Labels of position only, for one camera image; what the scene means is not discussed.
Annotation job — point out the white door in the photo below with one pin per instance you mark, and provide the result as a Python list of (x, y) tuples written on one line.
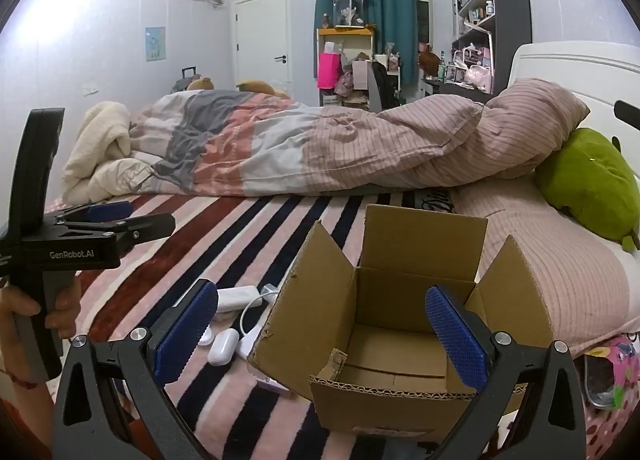
[(262, 39)]

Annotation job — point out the pink dotted bag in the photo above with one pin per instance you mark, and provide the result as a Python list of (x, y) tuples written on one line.
[(615, 430)]

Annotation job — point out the person's left forearm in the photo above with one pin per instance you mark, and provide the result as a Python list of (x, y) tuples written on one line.
[(20, 415)]

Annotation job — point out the white charger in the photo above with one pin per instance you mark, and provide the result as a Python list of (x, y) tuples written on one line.
[(248, 347)]

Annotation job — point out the pink ribbed pillow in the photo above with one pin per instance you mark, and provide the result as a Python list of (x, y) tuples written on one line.
[(550, 265)]

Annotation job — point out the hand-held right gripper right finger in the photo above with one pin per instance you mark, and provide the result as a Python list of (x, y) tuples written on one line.
[(455, 340)]

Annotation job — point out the brown wig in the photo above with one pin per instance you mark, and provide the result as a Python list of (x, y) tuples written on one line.
[(430, 63)]

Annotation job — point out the window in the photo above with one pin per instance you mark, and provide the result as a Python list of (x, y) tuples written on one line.
[(422, 4)]

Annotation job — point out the yellow shelf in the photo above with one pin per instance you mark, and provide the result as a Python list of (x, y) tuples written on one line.
[(345, 32)]

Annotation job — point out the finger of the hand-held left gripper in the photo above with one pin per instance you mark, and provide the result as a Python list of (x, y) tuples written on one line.
[(150, 226), (107, 211)]

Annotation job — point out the glass display case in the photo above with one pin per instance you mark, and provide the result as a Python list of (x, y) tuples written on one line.
[(348, 9)]

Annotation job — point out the white earbuds case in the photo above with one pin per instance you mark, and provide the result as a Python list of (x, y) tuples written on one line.
[(223, 346)]

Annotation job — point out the person's left hand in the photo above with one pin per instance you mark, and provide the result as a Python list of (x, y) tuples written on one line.
[(12, 305)]

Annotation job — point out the green plush toy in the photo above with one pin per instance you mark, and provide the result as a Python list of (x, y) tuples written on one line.
[(585, 179)]

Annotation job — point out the dark bookshelf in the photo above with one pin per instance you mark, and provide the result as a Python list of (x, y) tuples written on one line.
[(510, 14)]

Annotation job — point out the cream blanket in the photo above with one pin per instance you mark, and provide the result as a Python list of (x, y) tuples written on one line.
[(100, 139)]

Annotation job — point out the brown plush toy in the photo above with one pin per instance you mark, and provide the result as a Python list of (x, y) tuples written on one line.
[(255, 87), (201, 83)]

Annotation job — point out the black jacket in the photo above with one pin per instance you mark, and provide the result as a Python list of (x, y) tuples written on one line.
[(382, 84)]

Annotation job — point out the white headboard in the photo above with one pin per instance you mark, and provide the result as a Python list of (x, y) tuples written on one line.
[(575, 69)]

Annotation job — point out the dark glossy pouch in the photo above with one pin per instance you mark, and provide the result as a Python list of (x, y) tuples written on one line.
[(597, 380)]

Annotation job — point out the striped pink duvet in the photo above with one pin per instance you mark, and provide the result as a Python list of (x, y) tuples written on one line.
[(350, 149)]

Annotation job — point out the dark suitcase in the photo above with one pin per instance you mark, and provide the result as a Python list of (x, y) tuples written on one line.
[(181, 84)]

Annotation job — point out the cardboard box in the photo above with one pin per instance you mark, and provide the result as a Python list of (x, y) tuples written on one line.
[(390, 290)]

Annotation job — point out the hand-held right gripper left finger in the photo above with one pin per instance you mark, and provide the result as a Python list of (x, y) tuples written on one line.
[(185, 335)]

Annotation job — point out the purple box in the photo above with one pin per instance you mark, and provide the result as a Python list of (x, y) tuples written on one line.
[(275, 386)]

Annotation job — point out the wall poster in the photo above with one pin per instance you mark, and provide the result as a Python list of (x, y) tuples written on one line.
[(155, 43)]

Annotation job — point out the dark desk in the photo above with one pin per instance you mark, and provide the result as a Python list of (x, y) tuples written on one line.
[(450, 88)]

